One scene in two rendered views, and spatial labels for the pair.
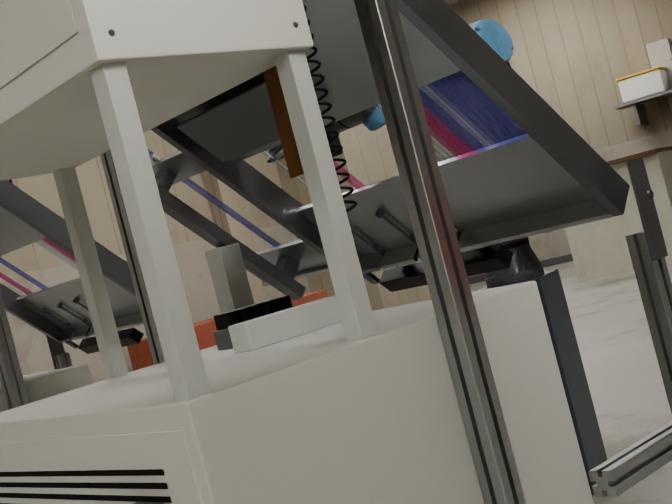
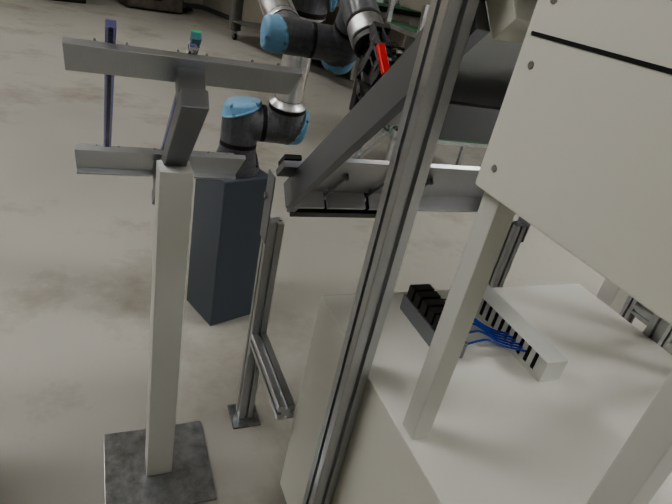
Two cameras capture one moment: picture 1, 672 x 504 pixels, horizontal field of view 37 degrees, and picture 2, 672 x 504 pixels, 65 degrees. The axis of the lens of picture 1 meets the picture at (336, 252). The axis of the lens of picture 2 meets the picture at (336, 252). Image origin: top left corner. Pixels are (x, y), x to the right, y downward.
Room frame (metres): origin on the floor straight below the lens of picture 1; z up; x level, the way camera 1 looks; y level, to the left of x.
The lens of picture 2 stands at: (1.79, 1.04, 1.19)
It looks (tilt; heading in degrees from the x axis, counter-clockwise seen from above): 28 degrees down; 285
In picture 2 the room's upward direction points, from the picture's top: 13 degrees clockwise
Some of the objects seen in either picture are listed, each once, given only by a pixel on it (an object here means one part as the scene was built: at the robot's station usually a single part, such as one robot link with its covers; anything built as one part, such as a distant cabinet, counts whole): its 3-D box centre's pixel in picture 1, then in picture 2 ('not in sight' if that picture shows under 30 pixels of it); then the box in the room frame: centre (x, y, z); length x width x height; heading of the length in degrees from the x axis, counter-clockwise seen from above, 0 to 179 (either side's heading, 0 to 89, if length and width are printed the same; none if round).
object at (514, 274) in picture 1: (510, 261); (236, 154); (2.58, -0.43, 0.60); 0.15 x 0.15 x 0.10
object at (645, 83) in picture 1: (644, 85); not in sight; (10.09, -3.43, 1.59); 0.46 x 0.38 x 0.25; 62
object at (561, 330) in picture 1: (542, 383); (226, 242); (2.58, -0.43, 0.28); 0.18 x 0.18 x 0.55; 62
